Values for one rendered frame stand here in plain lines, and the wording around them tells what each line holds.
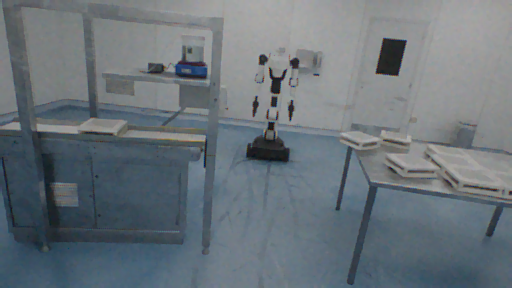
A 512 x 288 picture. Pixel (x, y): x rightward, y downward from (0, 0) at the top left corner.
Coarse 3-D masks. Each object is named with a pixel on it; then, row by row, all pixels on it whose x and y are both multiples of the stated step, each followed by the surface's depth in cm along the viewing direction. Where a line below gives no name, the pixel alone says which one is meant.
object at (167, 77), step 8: (104, 72) 177; (112, 72) 181; (120, 72) 185; (128, 72) 188; (136, 72) 192; (144, 72) 194; (152, 72) 200; (168, 72) 208; (144, 80) 180; (152, 80) 181; (160, 80) 181; (168, 80) 182; (176, 80) 182; (184, 80) 183; (192, 80) 184; (200, 80) 187; (208, 80) 191
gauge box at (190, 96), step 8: (184, 88) 211; (192, 88) 211; (200, 88) 212; (184, 96) 213; (192, 96) 213; (200, 96) 214; (208, 96) 214; (184, 104) 214; (192, 104) 215; (200, 104) 216; (208, 104) 216
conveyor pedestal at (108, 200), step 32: (0, 160) 198; (64, 160) 203; (96, 160) 204; (128, 160) 206; (160, 160) 208; (64, 192) 209; (96, 192) 212; (128, 192) 214; (160, 192) 217; (32, 224) 215; (64, 224) 218; (96, 224) 221; (128, 224) 223; (160, 224) 225
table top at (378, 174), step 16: (416, 144) 272; (432, 144) 278; (368, 160) 219; (480, 160) 247; (496, 160) 251; (368, 176) 190; (384, 176) 193; (400, 176) 196; (416, 192) 182; (432, 192) 180; (448, 192) 179; (464, 192) 182
